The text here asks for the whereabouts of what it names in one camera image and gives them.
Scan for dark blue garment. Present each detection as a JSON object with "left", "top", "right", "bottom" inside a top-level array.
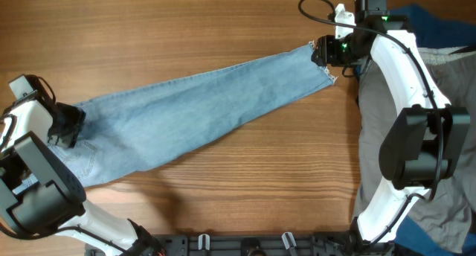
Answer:
[{"left": 390, "top": 4, "right": 475, "bottom": 54}]

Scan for light blue denim jeans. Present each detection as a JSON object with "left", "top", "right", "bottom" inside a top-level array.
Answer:
[{"left": 22, "top": 42, "right": 338, "bottom": 188}]

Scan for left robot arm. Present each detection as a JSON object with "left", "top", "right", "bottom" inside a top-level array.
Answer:
[{"left": 1, "top": 74, "right": 167, "bottom": 255}]

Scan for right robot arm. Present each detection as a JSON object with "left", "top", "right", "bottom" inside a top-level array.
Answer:
[{"left": 311, "top": 0, "right": 470, "bottom": 255}]

